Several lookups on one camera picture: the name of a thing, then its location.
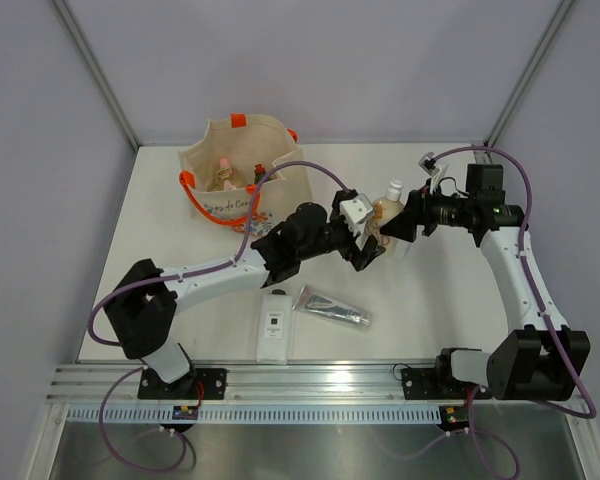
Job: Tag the silver tube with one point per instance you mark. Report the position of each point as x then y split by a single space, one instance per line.
318 304

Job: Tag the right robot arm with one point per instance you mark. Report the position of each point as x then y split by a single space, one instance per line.
541 355

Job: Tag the white bottle black cap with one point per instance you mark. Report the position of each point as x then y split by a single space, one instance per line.
273 341

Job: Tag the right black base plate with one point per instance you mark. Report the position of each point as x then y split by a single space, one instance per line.
428 384

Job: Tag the aluminium mounting rail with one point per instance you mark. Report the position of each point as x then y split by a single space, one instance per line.
312 383

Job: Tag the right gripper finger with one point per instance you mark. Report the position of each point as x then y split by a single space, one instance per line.
402 227
414 202

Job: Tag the white flat bottle right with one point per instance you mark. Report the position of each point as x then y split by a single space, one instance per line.
394 249

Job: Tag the white slotted cable duct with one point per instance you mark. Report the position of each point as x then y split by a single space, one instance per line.
260 414

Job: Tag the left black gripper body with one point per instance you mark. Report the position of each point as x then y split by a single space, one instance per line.
340 238

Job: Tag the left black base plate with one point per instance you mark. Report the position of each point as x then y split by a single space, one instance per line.
209 383

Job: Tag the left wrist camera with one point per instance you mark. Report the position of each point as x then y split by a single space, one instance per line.
356 212

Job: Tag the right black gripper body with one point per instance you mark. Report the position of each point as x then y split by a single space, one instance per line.
442 210

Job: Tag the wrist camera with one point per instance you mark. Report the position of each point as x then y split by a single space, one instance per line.
356 212
436 169

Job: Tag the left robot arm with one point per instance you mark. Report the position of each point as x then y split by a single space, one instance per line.
143 306

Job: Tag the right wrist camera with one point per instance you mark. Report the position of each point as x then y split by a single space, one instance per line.
436 169

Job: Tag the cream lotion bottle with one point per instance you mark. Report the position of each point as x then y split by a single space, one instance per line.
386 207

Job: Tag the peach bottle pink cap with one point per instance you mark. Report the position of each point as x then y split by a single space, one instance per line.
226 177

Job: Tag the green bottle red cap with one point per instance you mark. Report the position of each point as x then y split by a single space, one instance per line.
259 173

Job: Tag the canvas bag orange handles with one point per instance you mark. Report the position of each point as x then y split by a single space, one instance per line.
246 140

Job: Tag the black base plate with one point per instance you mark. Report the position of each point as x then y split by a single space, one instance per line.
209 383
428 384

